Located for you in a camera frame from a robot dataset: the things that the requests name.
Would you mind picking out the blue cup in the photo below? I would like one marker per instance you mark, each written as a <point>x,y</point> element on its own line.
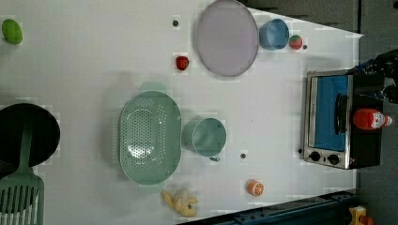
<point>274,35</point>

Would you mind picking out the black round pan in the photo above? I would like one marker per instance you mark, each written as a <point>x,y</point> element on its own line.
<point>45,138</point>

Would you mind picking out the red toy strawberry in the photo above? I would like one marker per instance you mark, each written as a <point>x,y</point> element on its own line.
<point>182,62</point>

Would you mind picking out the orange toy half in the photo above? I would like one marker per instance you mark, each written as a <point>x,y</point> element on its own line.
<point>255,188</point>

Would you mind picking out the yellow peeled toy banana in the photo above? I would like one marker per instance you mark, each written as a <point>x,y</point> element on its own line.
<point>182,202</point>

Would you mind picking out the yellow orange toy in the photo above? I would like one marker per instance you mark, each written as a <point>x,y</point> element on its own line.
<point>359,216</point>

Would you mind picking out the green perforated colander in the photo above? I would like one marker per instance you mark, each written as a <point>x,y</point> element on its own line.
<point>150,137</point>

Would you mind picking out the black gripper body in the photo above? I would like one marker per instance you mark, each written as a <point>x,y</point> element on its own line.
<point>387,64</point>

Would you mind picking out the green toy lime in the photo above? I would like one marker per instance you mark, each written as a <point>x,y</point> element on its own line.
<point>12,32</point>

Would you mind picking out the blue metal frame rail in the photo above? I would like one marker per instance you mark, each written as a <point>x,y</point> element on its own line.
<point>328,209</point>

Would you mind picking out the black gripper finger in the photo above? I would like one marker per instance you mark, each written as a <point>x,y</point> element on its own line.
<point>389,93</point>
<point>370,67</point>

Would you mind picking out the green cup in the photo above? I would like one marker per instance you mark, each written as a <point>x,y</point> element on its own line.
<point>205,137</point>

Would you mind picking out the black silver toaster oven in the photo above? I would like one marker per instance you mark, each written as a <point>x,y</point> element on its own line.
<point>330,137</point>

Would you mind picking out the green slotted spatula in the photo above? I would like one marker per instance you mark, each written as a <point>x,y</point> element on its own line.
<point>22,192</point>

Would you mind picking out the red green toy tomato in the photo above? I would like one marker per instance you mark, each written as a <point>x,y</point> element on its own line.
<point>295,42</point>

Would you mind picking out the red plush ketchup bottle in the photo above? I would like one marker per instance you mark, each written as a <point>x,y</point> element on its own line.
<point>371,119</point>

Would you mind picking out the grey round plate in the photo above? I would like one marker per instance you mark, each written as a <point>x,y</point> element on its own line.
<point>226,38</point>

